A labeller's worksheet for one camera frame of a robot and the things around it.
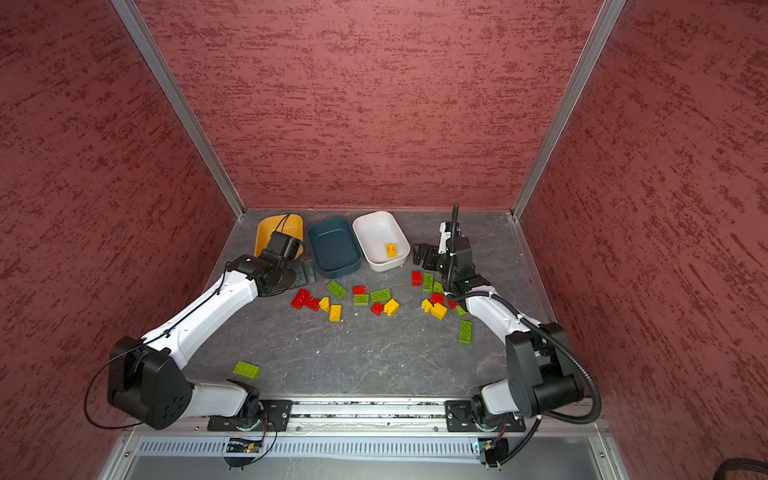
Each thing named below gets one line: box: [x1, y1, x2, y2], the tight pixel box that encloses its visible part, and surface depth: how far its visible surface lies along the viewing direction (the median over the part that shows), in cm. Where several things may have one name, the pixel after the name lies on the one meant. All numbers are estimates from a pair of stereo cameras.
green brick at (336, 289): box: [326, 280, 347, 299], surface depth 99 cm
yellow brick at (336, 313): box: [329, 304, 343, 322], surface depth 94 cm
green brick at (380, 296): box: [370, 288, 391, 304], surface depth 97 cm
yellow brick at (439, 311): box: [431, 302, 448, 321], surface depth 93 cm
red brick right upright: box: [412, 271, 423, 287], surface depth 102 cm
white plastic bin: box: [353, 210, 411, 272], surface depth 112 cm
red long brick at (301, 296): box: [290, 288, 311, 310], surface depth 96 cm
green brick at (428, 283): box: [423, 272, 434, 293], surface depth 100 cm
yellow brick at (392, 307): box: [384, 298, 401, 317], surface depth 94 cm
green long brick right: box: [459, 320, 473, 345], surface depth 89 cm
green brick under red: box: [353, 294, 369, 307], surface depth 96 cm
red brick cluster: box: [305, 296, 320, 312], surface depth 96 cm
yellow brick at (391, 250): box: [385, 243, 397, 258], surface depth 108 cm
